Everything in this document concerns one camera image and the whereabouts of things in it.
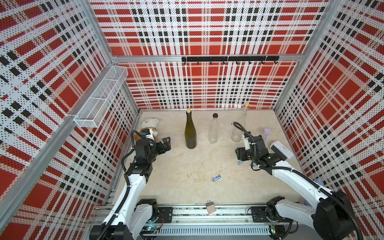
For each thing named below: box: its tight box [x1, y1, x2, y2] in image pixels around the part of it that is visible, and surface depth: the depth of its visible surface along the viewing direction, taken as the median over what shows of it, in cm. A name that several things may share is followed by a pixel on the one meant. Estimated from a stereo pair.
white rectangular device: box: [269, 140, 294, 160], surface depth 92 cm
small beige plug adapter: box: [206, 199, 216, 214], surface depth 76 cm
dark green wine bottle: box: [184, 108, 197, 150], surface depth 90 cm
